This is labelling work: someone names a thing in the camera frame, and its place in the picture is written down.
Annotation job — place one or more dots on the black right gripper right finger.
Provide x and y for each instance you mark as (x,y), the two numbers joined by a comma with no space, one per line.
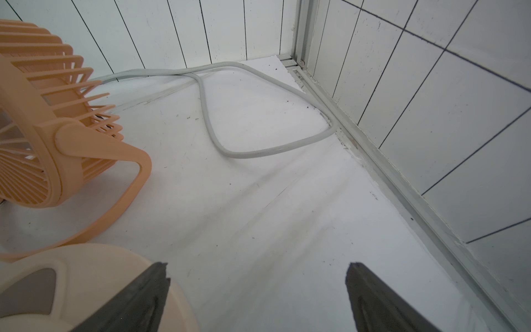
(377,307)

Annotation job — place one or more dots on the small orange desk fan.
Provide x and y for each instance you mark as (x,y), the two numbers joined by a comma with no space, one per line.
(54,138)

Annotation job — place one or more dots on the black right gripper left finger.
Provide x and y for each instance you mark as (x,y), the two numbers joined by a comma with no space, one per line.
(138,307)

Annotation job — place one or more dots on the large beige desk fan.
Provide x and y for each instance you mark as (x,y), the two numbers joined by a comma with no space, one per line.
(56,289)

